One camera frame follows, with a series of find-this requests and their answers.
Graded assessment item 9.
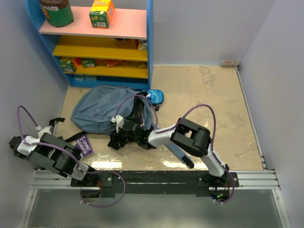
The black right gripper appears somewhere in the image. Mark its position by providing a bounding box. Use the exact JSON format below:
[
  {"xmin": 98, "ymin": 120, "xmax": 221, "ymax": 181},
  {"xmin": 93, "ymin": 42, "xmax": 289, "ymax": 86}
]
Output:
[{"xmin": 108, "ymin": 123, "xmax": 140, "ymax": 150}]

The purple storey treehouse book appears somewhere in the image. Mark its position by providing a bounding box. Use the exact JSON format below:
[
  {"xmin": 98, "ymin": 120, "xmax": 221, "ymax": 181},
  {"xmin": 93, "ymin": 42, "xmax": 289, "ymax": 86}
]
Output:
[{"xmin": 72, "ymin": 135, "xmax": 93, "ymax": 157}]

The white wall label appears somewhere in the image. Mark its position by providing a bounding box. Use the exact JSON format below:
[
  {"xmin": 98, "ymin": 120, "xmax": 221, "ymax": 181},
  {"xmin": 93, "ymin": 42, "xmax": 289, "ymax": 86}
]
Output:
[{"xmin": 219, "ymin": 60, "xmax": 240, "ymax": 67}]

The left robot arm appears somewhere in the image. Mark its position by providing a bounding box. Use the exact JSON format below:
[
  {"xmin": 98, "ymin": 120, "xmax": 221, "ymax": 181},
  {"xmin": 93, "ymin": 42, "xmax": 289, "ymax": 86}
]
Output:
[{"xmin": 9, "ymin": 133, "xmax": 98, "ymax": 187}]

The yellow green carton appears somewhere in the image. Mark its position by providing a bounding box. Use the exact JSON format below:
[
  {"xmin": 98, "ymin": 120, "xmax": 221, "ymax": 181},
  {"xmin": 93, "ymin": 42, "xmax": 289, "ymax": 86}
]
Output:
[{"xmin": 89, "ymin": 0, "xmax": 115, "ymax": 29}]

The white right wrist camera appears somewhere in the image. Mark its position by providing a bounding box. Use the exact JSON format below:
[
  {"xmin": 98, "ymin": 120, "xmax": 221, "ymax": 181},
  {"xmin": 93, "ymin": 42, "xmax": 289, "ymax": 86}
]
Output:
[{"xmin": 111, "ymin": 115, "xmax": 124, "ymax": 130}]

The blue student backpack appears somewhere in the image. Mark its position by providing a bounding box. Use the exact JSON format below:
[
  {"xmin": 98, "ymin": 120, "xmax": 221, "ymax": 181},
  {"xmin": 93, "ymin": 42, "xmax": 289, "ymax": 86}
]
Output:
[{"xmin": 48, "ymin": 85, "xmax": 195, "ymax": 169}]

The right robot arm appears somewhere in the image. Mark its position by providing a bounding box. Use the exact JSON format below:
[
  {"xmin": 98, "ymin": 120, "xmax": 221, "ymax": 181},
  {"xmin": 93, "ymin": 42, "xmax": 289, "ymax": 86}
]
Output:
[{"xmin": 107, "ymin": 115, "xmax": 229, "ymax": 187}]

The green brown canister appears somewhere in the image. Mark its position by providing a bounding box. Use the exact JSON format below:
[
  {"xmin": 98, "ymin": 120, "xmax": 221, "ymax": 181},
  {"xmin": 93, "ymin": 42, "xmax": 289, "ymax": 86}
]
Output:
[{"xmin": 39, "ymin": 0, "xmax": 74, "ymax": 27}]

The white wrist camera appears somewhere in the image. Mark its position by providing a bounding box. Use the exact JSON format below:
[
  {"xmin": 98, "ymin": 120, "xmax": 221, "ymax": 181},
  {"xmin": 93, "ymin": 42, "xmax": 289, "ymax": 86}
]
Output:
[
  {"xmin": 111, "ymin": 115, "xmax": 124, "ymax": 130},
  {"xmin": 35, "ymin": 125, "xmax": 54, "ymax": 138}
]

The blue shelf unit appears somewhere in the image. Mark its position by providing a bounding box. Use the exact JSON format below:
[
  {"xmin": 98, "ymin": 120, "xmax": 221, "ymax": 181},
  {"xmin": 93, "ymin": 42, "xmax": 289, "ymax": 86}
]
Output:
[{"xmin": 25, "ymin": 0, "xmax": 154, "ymax": 89}]

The Tale of Two Cities book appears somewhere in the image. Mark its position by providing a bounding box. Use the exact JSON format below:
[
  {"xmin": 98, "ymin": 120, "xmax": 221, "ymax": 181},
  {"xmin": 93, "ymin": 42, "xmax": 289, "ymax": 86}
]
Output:
[{"xmin": 133, "ymin": 97, "xmax": 145, "ymax": 127}]

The light blue tissue pack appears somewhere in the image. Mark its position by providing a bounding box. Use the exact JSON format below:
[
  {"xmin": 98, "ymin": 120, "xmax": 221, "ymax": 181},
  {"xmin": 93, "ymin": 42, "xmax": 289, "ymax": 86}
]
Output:
[{"xmin": 73, "ymin": 74, "xmax": 85, "ymax": 81}]

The blue dinosaur pencil case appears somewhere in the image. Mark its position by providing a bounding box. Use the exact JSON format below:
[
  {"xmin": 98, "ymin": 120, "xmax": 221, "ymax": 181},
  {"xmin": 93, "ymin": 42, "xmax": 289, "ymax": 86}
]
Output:
[{"xmin": 138, "ymin": 89, "xmax": 164, "ymax": 111}]

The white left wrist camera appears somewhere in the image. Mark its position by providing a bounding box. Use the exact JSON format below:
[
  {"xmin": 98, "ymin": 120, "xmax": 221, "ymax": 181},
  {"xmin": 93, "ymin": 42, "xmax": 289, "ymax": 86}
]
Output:
[{"xmin": 35, "ymin": 125, "xmax": 54, "ymax": 138}]

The small green box on shelf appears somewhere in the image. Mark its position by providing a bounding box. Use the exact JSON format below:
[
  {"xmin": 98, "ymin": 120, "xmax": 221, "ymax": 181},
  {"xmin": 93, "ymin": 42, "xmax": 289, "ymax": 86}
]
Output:
[{"xmin": 81, "ymin": 58, "xmax": 96, "ymax": 68}]

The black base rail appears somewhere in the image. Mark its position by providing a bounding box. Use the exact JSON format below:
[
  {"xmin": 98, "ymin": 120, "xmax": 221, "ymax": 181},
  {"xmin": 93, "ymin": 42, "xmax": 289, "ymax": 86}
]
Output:
[{"xmin": 71, "ymin": 171, "xmax": 239, "ymax": 199}]

